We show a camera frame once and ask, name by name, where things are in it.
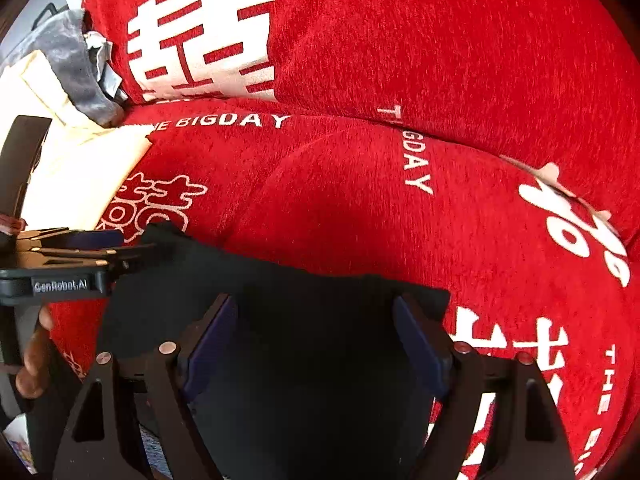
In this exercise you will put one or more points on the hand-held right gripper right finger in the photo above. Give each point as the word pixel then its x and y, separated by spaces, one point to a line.
pixel 420 345

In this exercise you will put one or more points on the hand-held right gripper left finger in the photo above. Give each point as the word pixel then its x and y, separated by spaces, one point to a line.
pixel 210 345

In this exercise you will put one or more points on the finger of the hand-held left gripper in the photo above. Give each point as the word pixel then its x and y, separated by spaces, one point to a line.
pixel 95 239
pixel 75 259

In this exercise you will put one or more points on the black pants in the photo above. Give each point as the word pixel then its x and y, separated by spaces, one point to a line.
pixel 310 360

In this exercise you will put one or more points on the person's left hand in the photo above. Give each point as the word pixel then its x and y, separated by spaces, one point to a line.
pixel 35 365

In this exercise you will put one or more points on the white cloth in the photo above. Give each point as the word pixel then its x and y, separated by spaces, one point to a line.
pixel 75 175

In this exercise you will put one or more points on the red printed blanket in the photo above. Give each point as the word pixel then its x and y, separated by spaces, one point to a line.
pixel 350 200

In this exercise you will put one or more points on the grey cloth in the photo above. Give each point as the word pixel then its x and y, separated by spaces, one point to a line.
pixel 70 60

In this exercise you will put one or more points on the red printed back cushion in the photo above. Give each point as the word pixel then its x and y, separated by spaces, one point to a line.
pixel 400 35

